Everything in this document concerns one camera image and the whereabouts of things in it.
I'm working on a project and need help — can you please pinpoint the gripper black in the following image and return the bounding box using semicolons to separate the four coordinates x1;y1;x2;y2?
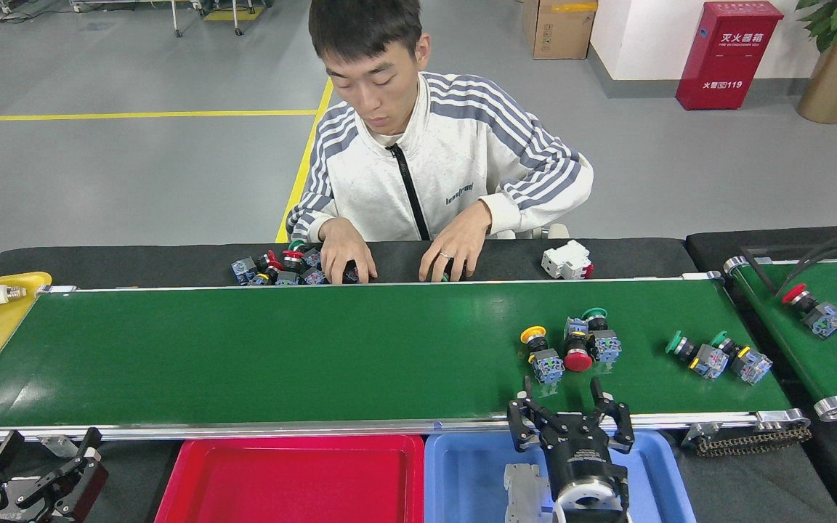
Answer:
507;378;636;502
0;427;108;523

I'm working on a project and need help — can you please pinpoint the yellow mushroom push button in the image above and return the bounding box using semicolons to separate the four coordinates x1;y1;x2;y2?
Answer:
520;325;566;384

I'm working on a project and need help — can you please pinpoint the white circuit breaker red switch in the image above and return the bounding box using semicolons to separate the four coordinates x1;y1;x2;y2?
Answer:
541;240;595;280

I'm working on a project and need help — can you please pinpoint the blue plastic tray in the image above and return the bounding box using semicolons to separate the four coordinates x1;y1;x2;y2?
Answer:
424;430;697;523

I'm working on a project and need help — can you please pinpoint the long green conveyor belt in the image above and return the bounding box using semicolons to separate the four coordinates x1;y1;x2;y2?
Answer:
0;271;813;451

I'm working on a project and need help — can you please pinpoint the red plastic tray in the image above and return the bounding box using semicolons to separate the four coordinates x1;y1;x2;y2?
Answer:
155;434;425;523

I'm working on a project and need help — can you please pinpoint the person's left hand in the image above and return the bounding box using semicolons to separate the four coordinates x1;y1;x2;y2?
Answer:
418;202;493;283

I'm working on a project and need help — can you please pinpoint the person's right hand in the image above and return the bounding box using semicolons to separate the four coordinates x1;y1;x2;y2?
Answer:
319;216;378;285

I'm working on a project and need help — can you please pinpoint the person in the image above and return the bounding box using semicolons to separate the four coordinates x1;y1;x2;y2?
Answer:
286;0;595;285

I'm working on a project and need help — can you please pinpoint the brown cardboard box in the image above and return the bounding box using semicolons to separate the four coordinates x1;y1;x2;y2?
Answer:
522;0;599;60

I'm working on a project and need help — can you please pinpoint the red fire extinguisher box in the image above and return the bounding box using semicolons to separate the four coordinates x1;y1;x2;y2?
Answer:
676;1;784;111

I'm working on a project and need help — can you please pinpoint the white stand on wheels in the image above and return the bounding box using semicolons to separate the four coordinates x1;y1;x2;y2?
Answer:
70;0;274;37

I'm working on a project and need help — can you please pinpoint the black drive chain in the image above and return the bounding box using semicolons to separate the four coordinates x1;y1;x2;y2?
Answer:
695;425;813;458

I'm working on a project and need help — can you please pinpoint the black cable bundle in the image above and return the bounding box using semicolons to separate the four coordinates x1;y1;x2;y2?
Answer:
775;227;837;297

